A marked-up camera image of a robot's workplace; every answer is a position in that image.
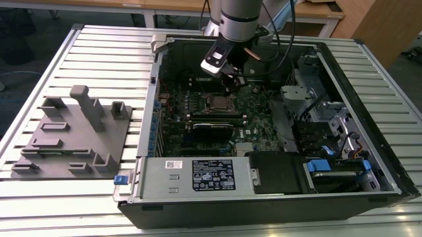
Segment metal socket cover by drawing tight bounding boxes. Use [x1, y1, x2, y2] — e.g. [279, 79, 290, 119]
[205, 93, 238, 113]

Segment silver drive cage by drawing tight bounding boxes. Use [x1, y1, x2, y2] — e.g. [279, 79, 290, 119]
[279, 54, 357, 129]

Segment green motherboard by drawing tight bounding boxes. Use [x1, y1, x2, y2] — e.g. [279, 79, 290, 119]
[154, 80, 293, 158]

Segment black graphics card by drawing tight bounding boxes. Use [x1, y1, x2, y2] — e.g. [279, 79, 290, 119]
[193, 122, 235, 145]

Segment wooden desk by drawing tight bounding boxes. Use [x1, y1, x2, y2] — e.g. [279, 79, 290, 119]
[145, 0, 346, 38]
[0, 0, 158, 30]

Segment silver chipset heat sink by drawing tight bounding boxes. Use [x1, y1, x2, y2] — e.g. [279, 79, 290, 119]
[235, 142, 258, 152]

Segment wooden cabinet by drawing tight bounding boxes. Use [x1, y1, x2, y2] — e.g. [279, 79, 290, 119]
[329, 0, 422, 67]

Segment hard disk in blue carrier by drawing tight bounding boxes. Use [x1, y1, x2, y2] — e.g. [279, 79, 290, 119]
[305, 159, 362, 194]

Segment silver power supply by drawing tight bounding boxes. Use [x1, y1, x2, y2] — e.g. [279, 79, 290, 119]
[131, 157, 257, 201]

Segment black chair base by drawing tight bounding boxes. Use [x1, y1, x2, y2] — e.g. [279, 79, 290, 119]
[408, 34, 422, 60]

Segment grey parts rack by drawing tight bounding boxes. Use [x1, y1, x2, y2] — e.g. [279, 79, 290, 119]
[10, 85, 135, 183]

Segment black PC case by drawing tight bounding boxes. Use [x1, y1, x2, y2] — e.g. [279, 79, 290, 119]
[111, 33, 422, 230]

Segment copper cable sleeve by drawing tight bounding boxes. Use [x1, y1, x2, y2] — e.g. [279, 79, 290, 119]
[243, 47, 262, 62]

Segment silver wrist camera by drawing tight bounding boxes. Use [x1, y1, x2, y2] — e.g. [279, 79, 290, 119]
[201, 44, 231, 75]

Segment silver metal bracket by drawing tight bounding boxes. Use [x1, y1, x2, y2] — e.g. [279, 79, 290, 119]
[279, 85, 317, 101]

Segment thin black cable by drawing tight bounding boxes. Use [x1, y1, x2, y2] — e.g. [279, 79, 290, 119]
[202, 0, 213, 33]

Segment black camera cable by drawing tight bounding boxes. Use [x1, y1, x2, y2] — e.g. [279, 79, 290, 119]
[235, 0, 297, 78]

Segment thick black cable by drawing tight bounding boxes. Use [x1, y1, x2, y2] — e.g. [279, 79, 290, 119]
[298, 93, 329, 123]

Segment coloured power wires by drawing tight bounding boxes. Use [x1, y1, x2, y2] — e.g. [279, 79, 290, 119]
[349, 144, 369, 160]

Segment blue floor cable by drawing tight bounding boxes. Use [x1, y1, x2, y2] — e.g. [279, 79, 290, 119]
[0, 71, 44, 106]

